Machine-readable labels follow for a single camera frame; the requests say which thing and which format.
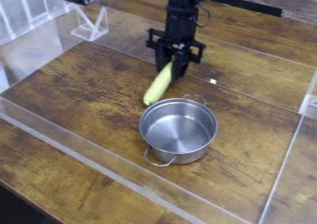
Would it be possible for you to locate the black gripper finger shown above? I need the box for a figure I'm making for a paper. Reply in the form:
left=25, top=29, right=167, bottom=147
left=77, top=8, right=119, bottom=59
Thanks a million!
left=171, top=51, right=190, bottom=83
left=155, top=45, right=172, bottom=71

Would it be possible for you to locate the clear acrylic barrier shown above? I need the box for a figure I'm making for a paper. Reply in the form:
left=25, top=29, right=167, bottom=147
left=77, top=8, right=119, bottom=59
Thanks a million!
left=0, top=97, right=250, bottom=224

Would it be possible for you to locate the black cable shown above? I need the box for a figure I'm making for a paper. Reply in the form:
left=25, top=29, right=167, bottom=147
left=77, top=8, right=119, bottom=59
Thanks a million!
left=191, top=2, right=212, bottom=29

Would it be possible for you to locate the clear acrylic triangle stand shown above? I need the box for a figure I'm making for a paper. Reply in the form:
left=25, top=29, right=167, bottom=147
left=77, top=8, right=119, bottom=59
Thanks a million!
left=71, top=7, right=108, bottom=42

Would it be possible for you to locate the stainless steel pot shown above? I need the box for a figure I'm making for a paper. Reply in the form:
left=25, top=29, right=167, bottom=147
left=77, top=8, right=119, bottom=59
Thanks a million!
left=139, top=93, right=218, bottom=168

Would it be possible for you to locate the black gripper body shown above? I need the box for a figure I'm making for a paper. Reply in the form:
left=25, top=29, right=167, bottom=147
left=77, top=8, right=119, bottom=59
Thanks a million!
left=145, top=6, right=206, bottom=63

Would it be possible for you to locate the black bar on table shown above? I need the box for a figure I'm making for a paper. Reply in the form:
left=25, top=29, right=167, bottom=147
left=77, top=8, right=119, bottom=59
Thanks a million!
left=208, top=0, right=282, bottom=17

